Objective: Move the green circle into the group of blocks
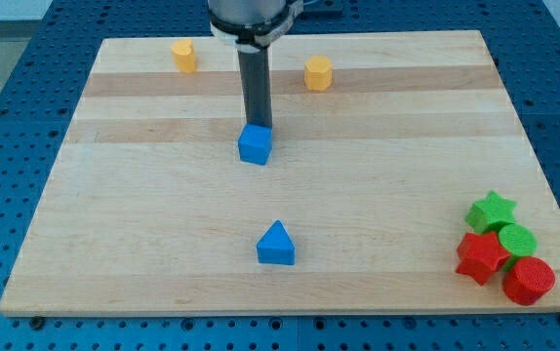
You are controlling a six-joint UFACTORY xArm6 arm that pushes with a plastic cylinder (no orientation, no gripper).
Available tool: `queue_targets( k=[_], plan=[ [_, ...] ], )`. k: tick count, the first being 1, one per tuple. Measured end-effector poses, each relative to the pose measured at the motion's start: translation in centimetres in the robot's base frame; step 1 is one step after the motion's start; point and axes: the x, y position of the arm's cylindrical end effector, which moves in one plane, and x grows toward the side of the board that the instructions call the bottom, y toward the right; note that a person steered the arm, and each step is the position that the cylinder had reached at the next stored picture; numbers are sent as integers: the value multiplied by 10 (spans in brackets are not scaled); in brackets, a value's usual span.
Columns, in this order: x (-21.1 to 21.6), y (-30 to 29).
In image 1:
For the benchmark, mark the wooden board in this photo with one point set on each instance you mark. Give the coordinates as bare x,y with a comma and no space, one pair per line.
149,212

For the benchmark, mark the yellow hexagon block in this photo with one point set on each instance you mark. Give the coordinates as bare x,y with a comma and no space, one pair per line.
318,73

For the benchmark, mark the red star block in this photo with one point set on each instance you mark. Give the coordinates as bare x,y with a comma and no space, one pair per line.
481,256

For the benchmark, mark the yellow heart block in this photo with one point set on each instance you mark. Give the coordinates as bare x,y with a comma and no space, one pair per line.
184,56

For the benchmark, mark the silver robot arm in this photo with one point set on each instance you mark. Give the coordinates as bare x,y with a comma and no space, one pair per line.
251,26

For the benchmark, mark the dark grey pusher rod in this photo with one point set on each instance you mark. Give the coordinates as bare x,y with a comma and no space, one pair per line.
255,79

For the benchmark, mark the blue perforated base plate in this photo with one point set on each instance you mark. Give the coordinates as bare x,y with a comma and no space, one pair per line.
38,101

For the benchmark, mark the red circle block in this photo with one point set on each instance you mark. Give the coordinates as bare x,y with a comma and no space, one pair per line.
528,280

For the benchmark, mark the blue cube block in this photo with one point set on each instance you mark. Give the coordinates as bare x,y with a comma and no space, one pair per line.
255,144

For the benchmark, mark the blue triangle block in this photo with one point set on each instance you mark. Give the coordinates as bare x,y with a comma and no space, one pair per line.
276,246

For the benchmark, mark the green star block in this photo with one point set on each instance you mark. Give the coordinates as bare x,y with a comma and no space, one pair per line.
491,213

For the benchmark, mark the green circle block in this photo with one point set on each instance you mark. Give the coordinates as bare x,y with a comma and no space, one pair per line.
519,241

